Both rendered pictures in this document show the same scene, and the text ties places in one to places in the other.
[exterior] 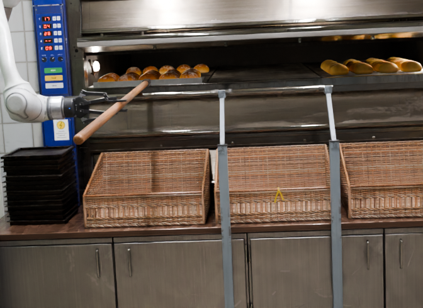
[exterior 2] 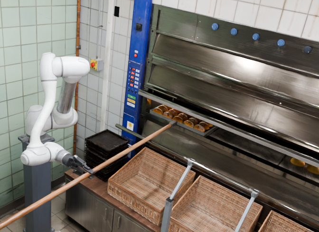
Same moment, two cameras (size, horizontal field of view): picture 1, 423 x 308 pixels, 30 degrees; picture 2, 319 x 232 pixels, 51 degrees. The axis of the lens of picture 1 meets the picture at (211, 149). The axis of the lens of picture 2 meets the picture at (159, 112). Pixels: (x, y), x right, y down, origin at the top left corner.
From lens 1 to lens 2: 2.11 m
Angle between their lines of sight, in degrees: 32
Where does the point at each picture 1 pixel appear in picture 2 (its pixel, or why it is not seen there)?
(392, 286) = not seen: outside the picture
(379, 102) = (310, 200)
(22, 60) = (121, 84)
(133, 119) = (164, 138)
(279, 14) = (259, 118)
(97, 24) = (156, 81)
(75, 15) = (148, 71)
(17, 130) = (114, 117)
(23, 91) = (29, 154)
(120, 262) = (115, 219)
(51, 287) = (88, 210)
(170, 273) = not seen: outside the picture
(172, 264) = not seen: outside the picture
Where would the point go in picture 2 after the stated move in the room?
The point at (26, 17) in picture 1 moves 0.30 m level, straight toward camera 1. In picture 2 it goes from (126, 64) to (110, 72)
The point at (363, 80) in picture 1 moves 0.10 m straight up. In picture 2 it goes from (303, 182) to (307, 171)
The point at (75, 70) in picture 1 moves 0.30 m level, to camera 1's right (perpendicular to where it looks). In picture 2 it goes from (143, 100) to (171, 111)
